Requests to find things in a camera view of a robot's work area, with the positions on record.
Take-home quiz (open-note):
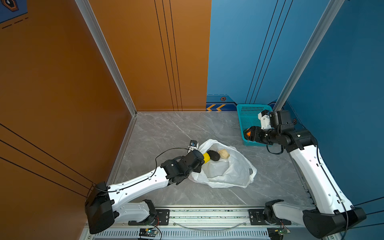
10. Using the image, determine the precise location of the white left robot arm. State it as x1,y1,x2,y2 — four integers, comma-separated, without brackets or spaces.
85,150,211,235

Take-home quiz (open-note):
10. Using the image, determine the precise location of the circuit board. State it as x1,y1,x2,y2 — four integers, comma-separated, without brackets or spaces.
267,228,290,240
139,228,160,239

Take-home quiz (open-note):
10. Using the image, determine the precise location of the yellow fruit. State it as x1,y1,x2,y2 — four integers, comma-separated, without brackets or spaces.
203,153,211,163

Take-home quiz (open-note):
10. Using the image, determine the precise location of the right circuit board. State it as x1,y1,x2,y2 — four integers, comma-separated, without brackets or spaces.
267,228,290,240

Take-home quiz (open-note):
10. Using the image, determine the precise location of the teal plastic basket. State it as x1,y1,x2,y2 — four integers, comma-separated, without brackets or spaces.
237,104,272,147

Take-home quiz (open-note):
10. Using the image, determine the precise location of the aluminium corner post right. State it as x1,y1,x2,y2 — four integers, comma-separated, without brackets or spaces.
273,0,345,112

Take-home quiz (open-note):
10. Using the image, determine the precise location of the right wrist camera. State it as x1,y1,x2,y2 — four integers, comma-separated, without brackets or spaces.
258,110,295,132

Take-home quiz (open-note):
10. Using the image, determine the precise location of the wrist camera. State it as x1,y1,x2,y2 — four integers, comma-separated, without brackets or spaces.
258,110,295,132
188,140,199,151

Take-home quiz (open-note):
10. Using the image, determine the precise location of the aluminium corner post left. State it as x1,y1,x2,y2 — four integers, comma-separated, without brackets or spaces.
75,0,137,117

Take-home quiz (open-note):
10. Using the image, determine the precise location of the dark avocado fruit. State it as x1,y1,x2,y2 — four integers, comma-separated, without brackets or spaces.
207,150,221,162

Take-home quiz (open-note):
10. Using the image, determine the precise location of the aluminium corner post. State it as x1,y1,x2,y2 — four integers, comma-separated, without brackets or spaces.
273,0,345,112
75,0,137,117

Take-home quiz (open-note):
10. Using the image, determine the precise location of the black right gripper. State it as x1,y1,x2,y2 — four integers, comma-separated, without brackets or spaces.
242,125,280,145

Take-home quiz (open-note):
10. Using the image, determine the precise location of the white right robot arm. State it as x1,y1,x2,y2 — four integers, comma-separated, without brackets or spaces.
244,126,367,239

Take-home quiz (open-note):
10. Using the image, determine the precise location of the left circuit board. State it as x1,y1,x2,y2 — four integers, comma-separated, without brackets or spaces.
139,228,160,239

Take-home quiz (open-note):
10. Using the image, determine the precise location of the white plastic bag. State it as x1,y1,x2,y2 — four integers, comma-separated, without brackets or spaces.
188,139,257,188

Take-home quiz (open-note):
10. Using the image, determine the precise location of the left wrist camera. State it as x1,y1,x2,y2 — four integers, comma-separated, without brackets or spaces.
188,140,199,151

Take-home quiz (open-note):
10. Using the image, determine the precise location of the aluminium front rail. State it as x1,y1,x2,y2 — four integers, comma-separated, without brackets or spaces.
79,205,343,240

